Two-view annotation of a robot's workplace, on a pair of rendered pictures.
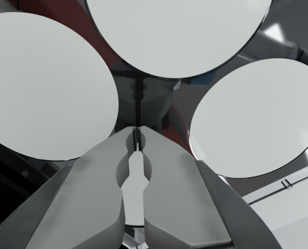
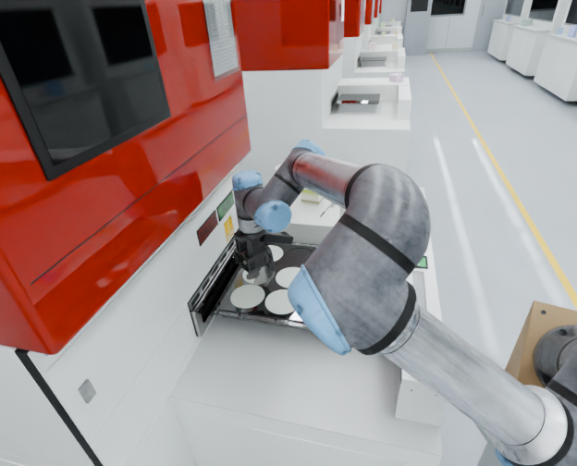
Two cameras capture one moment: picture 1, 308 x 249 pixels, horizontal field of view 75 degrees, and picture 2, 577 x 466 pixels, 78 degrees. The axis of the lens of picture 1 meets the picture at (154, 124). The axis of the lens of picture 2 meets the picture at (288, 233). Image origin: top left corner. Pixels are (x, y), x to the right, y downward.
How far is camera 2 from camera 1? 1.05 m
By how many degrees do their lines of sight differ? 79
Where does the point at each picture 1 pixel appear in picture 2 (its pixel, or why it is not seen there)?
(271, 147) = (281, 307)
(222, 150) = (272, 300)
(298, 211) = (261, 405)
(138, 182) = (250, 293)
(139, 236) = (227, 306)
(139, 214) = (238, 300)
